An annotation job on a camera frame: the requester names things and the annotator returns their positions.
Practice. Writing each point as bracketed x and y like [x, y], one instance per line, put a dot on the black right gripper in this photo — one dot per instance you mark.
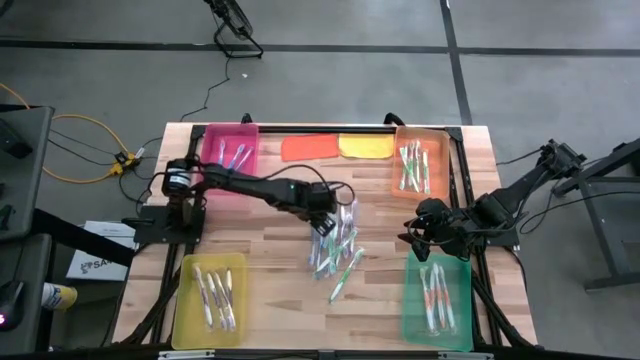
[440, 222]

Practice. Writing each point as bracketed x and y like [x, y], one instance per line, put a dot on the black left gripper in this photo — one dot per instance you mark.
[317, 205]

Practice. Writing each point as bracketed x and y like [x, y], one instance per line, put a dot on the blue toothbrush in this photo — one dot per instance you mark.
[314, 250]
[221, 152]
[236, 156]
[244, 159]

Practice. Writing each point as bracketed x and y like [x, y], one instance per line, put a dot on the pile of toothbrushes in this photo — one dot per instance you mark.
[340, 250]

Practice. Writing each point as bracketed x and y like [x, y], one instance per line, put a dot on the green toothbrush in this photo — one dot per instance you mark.
[347, 274]
[329, 255]
[405, 167]
[417, 155]
[413, 172]
[426, 172]

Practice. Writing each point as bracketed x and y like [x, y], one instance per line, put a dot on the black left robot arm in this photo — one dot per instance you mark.
[250, 185]

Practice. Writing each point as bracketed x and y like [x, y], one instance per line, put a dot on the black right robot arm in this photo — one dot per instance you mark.
[510, 197]

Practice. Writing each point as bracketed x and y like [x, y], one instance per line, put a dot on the orange cloth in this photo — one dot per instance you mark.
[310, 147]

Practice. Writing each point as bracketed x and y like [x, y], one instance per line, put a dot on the green plastic bin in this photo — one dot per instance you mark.
[462, 305]

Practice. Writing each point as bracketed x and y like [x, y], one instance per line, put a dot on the yellow cloth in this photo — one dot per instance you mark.
[366, 146]

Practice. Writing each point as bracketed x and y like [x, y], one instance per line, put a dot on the orange plastic bin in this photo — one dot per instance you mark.
[440, 170]

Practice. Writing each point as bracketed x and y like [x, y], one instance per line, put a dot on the pink plastic bin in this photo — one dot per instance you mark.
[227, 175]

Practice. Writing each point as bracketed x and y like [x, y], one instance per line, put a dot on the black table clamp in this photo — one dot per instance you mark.
[394, 118]
[246, 119]

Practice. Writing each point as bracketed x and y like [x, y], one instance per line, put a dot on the yellow plastic bin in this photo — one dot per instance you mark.
[185, 305]

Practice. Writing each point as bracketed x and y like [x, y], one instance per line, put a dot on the black metal side table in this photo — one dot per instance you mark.
[610, 225]

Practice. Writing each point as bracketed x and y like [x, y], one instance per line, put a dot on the yellow power strip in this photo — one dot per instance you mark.
[122, 165]

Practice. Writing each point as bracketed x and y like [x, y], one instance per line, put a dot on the black floor fan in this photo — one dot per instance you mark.
[232, 20]

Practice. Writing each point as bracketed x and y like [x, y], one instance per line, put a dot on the white printed cardboard box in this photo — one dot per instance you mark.
[100, 265]

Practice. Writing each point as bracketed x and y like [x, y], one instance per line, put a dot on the black diagonal beam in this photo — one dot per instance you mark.
[80, 235]

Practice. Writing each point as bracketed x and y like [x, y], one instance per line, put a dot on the yellow white spray can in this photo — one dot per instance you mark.
[60, 296]

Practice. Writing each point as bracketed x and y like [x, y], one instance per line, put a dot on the dark grey desk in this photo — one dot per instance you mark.
[25, 185]
[25, 270]

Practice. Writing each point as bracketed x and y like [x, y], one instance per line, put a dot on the black desktop device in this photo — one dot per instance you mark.
[15, 140]

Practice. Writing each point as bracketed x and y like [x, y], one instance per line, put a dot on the black handheld device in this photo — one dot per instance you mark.
[11, 300]

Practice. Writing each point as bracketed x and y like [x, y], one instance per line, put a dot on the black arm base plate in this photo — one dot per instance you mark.
[155, 232]
[500, 241]

